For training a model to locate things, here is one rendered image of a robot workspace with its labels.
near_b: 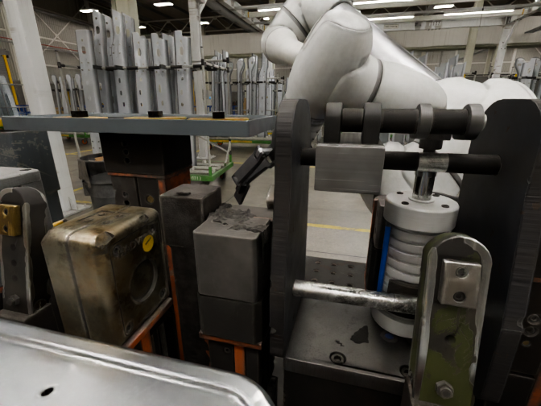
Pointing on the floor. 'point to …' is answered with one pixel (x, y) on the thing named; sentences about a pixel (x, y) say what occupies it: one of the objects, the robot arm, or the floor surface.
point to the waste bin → (96, 180)
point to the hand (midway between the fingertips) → (262, 191)
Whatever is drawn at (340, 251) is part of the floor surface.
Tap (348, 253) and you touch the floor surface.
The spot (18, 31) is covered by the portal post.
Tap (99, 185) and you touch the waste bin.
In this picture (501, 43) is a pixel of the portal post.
